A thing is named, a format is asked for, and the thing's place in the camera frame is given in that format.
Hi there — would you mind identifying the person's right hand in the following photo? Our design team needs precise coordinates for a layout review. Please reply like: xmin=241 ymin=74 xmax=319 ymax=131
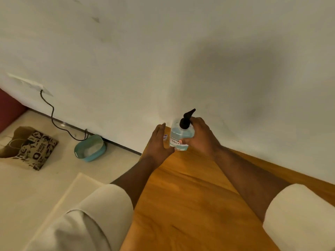
xmin=180 ymin=117 xmax=223 ymax=161

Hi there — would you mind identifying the person's left hand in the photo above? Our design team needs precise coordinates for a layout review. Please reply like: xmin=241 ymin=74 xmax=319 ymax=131
xmin=141 ymin=123 xmax=175 ymax=169

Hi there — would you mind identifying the clear pump bottle blue liquid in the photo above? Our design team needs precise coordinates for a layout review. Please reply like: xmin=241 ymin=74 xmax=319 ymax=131
xmin=170 ymin=109 xmax=196 ymax=151

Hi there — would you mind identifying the person's right forearm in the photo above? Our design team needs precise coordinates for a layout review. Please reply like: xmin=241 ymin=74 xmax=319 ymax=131
xmin=213 ymin=147 xmax=291 ymax=222

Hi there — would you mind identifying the person's left forearm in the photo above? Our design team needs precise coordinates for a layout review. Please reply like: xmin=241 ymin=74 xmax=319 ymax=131
xmin=110 ymin=157 xmax=159 ymax=209

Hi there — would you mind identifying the teal plastic bowl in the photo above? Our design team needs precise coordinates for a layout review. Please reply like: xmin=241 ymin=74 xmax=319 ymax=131
xmin=74 ymin=134 xmax=107 ymax=162

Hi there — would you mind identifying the cream cushion pad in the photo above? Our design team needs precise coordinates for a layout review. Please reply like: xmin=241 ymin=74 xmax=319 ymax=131
xmin=24 ymin=173 xmax=106 ymax=251

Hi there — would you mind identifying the white left sleeve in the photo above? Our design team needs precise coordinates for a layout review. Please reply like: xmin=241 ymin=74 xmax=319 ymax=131
xmin=25 ymin=184 xmax=134 ymax=251

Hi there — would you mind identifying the white sleeve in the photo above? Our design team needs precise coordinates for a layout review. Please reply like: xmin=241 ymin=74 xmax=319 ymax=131
xmin=25 ymin=184 xmax=134 ymax=251
xmin=262 ymin=183 xmax=335 ymax=251

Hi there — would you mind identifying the printed brown paper bag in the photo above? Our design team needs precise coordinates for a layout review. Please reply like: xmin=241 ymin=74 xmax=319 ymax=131
xmin=0 ymin=126 xmax=59 ymax=171

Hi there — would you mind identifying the white right sleeve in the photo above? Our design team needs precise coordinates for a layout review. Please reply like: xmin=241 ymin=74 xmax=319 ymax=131
xmin=262 ymin=183 xmax=335 ymax=251

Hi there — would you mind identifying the dark red furniture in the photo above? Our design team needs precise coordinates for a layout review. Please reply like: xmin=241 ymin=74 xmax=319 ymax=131
xmin=0 ymin=88 xmax=28 ymax=133

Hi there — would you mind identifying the black cable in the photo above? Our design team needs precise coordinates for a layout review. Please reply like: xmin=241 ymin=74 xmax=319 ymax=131
xmin=40 ymin=90 xmax=88 ymax=142

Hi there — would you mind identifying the white wall socket plate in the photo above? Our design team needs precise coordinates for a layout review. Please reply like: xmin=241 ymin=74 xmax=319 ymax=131
xmin=6 ymin=73 xmax=53 ymax=97

